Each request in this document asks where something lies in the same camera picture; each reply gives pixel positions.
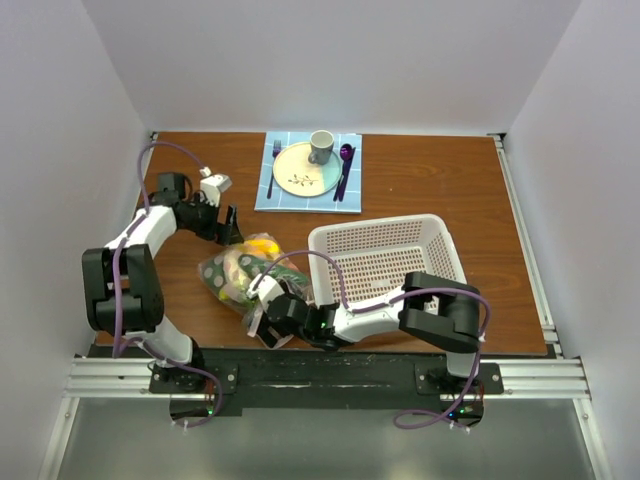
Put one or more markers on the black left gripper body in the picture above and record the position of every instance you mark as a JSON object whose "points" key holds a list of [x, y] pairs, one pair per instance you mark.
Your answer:
{"points": [[202, 220]]}

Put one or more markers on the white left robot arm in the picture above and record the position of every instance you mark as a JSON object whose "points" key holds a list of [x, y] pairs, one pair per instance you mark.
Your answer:
{"points": [[122, 289]]}

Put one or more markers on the cream and teal plate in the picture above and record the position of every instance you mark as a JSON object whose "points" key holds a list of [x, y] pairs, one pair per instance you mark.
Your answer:
{"points": [[296, 176]]}

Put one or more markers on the green fake cucumber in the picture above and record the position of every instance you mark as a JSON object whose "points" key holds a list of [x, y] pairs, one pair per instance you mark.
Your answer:
{"points": [[283, 271]]}

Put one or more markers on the aluminium frame rail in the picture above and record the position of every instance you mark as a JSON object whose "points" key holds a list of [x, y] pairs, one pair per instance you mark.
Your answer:
{"points": [[437, 204]]}

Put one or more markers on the purple metal spoon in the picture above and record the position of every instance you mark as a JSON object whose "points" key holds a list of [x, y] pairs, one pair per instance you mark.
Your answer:
{"points": [[345, 165]]}

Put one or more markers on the purple metal fork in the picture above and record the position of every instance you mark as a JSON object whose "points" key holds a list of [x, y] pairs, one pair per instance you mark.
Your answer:
{"points": [[276, 149]]}

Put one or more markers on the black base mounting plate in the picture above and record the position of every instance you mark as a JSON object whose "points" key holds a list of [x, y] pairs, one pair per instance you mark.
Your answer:
{"points": [[347, 380]]}

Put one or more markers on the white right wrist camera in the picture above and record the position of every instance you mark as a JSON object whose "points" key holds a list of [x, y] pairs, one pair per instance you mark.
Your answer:
{"points": [[264, 290]]}

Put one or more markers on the clear polka dot zip bag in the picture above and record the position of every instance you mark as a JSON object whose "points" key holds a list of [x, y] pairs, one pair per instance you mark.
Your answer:
{"points": [[229, 274]]}

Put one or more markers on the yellow fake banana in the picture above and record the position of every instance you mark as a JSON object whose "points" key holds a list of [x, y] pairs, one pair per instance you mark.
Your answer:
{"points": [[264, 248]]}

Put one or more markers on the grey ceramic mug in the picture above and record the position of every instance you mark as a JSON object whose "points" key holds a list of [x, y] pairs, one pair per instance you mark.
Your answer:
{"points": [[321, 144]]}

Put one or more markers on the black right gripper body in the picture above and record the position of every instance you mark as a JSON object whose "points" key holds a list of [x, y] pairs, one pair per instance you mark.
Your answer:
{"points": [[263, 330]]}

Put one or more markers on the white perforated plastic basket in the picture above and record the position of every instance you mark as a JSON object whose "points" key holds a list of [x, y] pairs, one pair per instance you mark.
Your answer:
{"points": [[362, 260]]}

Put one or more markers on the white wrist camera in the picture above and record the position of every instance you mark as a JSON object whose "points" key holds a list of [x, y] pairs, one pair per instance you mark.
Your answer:
{"points": [[264, 290], [213, 186]]}

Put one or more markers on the light blue checked placemat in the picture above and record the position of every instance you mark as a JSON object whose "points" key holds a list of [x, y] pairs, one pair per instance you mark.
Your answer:
{"points": [[346, 200]]}

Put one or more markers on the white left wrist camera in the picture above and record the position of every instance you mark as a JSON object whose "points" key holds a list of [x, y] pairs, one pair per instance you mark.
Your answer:
{"points": [[213, 186]]}

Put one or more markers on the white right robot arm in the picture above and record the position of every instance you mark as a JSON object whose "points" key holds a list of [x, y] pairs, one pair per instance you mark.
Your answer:
{"points": [[435, 310]]}

